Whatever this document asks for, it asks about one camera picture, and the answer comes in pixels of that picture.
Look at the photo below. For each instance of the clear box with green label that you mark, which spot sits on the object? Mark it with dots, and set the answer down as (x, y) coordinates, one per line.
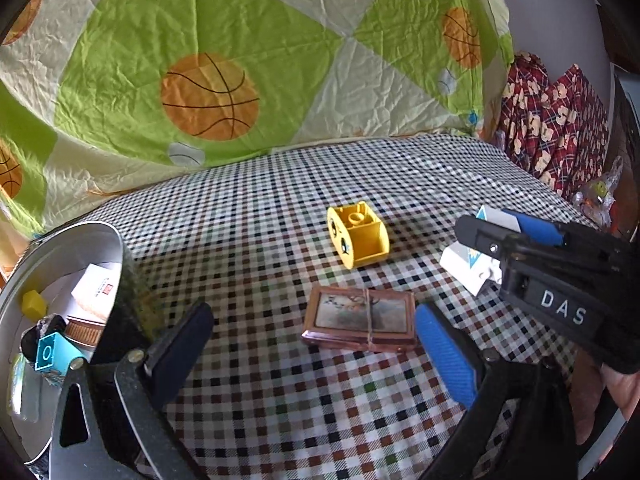
(25, 395)

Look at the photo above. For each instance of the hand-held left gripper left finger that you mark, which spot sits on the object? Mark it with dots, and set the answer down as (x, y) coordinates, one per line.
(180, 345)

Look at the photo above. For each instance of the small yellow cube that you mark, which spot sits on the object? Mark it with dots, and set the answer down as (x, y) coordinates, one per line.
(33, 305)

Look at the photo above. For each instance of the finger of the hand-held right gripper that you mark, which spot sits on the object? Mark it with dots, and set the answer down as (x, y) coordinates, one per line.
(537, 227)
(480, 235)

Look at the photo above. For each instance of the light blue toy block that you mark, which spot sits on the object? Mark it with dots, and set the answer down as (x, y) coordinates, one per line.
(52, 352)

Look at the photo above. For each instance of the black object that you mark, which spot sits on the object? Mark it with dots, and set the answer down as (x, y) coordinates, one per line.
(32, 335)

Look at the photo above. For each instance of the red patterned cloth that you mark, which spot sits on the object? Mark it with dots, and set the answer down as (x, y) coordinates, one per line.
(550, 125)

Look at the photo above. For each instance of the yellow toy block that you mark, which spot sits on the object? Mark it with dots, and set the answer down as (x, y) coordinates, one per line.
(362, 240)

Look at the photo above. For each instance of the round metal tin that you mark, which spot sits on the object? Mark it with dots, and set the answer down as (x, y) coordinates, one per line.
(75, 240)

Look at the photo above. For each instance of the white and blue box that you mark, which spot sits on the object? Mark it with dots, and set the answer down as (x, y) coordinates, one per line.
(470, 270)

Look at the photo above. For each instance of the basketball print bed sheet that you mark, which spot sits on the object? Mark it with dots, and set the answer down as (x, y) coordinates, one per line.
(280, 60)

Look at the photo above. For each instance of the checkered tablecloth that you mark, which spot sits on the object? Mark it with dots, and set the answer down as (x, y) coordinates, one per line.
(280, 210)

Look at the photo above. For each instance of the brown picture frame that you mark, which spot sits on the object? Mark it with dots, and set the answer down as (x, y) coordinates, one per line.
(350, 312)

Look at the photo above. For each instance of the brown ribbed round lid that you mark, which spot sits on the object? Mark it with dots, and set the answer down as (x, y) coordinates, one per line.
(85, 332)

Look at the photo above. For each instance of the person's right hand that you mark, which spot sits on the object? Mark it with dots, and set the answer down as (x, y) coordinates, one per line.
(590, 410)

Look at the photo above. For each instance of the clear plastic bag with toy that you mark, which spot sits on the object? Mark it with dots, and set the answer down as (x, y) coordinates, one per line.
(597, 192)

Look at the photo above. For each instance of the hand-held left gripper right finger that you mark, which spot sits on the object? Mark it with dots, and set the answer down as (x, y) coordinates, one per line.
(445, 355)

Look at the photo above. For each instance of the white cardboard box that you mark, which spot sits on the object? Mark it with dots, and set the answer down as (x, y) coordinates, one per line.
(92, 287)

